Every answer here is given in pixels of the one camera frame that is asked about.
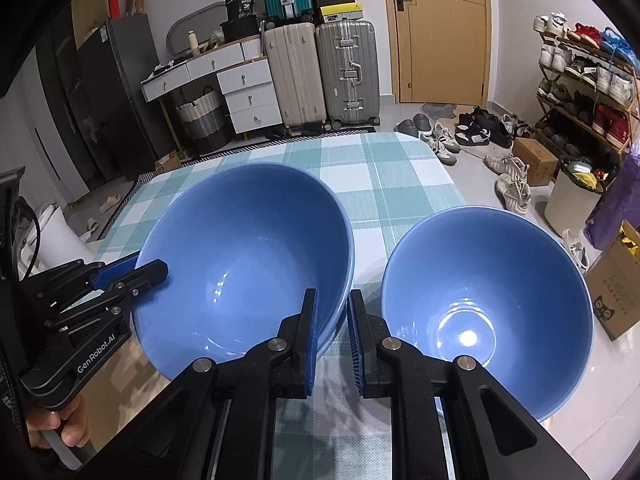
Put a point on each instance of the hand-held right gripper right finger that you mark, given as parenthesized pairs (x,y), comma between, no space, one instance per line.
(355,345)

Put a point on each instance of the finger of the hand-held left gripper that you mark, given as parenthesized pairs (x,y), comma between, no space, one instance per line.
(150,274)
(117,270)

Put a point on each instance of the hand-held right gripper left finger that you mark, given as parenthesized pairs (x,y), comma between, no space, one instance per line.
(311,345)

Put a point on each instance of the person's left hand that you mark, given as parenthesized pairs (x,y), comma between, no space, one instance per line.
(75,425)

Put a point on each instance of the beige slippers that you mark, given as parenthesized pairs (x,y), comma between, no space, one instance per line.
(107,205)

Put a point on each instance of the woven laundry basket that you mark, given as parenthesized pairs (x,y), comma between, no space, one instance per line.
(202,122)

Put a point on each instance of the dark refrigerator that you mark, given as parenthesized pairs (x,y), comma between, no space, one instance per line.
(115,105)

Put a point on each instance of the teal checked tablecloth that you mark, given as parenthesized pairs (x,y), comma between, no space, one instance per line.
(380,175)

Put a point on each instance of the white dresser with drawers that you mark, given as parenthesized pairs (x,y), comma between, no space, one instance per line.
(247,95)

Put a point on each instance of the white bottle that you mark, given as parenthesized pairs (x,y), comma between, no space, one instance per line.
(192,41)

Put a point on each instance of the beige suitcase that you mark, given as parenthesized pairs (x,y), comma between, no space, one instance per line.
(295,75)

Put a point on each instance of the scattered loose shoes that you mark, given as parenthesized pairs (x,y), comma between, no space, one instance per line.
(480,132)

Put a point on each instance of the oval mirror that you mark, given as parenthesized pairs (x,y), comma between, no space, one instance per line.
(182,27)

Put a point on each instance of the grey floor mat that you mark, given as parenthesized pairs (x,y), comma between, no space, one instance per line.
(440,110)

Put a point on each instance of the white trash bin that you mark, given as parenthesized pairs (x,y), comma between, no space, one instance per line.
(570,205)

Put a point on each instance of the tall cardboard box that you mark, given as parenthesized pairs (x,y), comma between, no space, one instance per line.
(89,15)

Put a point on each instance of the small brown cardboard box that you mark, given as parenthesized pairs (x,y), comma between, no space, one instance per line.
(535,160)

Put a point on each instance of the printed cardboard box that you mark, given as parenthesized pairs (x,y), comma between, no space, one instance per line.
(617,285)

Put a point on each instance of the grey suitcase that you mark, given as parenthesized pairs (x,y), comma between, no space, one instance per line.
(347,70)

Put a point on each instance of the purple bag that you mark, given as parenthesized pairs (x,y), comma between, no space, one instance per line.
(617,200)

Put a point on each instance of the wooden door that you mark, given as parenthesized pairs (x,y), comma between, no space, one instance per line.
(440,35)

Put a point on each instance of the wooden shoe rack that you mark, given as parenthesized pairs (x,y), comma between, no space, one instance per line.
(575,110)

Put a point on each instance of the yellow shoebox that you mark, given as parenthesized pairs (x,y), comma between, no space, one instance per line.
(340,11)

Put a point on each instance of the shoe rack with shoes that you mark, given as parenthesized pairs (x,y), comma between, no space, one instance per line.
(607,77)

